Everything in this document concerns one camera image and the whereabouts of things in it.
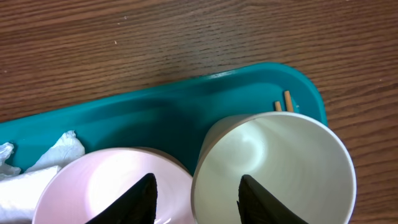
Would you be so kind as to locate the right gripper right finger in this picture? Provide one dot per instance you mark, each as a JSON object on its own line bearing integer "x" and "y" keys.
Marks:
{"x": 257, "y": 205}

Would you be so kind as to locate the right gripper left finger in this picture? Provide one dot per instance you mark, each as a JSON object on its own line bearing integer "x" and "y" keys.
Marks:
{"x": 136, "y": 206}

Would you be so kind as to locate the white shallow bowl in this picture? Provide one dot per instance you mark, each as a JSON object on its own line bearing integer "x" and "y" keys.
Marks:
{"x": 87, "y": 186}

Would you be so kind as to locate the white paper cup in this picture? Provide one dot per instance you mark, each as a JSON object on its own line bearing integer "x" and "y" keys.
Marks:
{"x": 298, "y": 159}

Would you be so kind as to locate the wooden chopstick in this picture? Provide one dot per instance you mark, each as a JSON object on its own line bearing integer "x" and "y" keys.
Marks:
{"x": 277, "y": 106}
{"x": 288, "y": 101}

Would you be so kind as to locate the teal serving tray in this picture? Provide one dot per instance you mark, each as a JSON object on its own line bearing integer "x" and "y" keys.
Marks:
{"x": 173, "y": 118}

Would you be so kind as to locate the crumpled white napkin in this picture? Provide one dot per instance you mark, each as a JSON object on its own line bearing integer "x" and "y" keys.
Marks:
{"x": 20, "y": 192}

